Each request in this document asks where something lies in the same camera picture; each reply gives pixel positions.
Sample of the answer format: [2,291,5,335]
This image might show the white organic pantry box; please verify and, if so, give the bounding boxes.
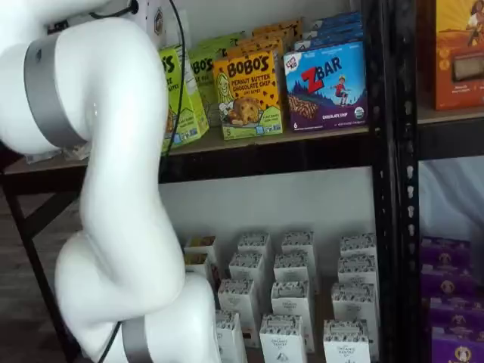
[270,281,311,322]
[281,231,315,262]
[259,314,308,363]
[273,253,312,288]
[228,252,265,288]
[215,309,249,363]
[337,254,379,288]
[339,234,377,262]
[217,278,256,322]
[331,282,379,326]
[323,319,371,363]
[237,233,271,262]

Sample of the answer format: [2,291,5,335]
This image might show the white plastic sheet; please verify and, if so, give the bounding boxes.
[418,157,484,243]

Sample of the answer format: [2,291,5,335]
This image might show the white perforated gripper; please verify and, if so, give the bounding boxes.
[134,0,184,48]

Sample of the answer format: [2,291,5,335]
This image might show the wooden shelf board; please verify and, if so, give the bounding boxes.
[417,100,484,126]
[2,124,379,177]

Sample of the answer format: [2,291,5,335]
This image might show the blue Zbar box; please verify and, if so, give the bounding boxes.
[293,30,365,52]
[283,40,369,133]
[310,11,363,26]
[304,21,364,37]

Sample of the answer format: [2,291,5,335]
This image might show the large orange snack box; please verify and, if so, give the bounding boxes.
[426,0,484,112]

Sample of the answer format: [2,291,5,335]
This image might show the orange Bobo's peanut butter box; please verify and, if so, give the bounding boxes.
[213,51,284,141]
[252,17,304,35]
[225,39,288,61]
[241,28,299,46]

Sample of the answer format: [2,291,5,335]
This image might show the yellow label granola box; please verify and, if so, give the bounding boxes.
[184,253,211,279]
[185,236,219,260]

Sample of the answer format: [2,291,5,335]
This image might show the black metal shelf rack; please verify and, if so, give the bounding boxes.
[0,0,398,363]
[395,0,484,363]

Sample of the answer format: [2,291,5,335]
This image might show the granola bag orange label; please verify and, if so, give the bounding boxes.
[62,143,92,160]

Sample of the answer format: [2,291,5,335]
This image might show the purple snack box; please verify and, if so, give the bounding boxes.
[420,263,478,302]
[420,236,472,268]
[429,296,484,334]
[430,328,484,363]

